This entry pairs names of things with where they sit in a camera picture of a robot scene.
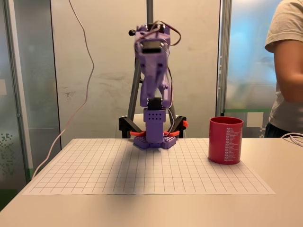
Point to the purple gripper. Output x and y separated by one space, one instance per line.
150 50

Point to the purple robot arm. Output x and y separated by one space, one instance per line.
155 132

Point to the red cup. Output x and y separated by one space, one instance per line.
223 142

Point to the black orange table clamp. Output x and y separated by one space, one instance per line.
126 123
181 123

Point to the white grid paper sheet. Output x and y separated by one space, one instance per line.
189 177

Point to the dark trousers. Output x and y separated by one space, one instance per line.
272 132

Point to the person torso beige T-shirt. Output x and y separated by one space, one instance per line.
288 19

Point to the grey metal frame post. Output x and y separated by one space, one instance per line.
223 59
16 94

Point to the grey camera tripod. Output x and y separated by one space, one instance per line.
149 11

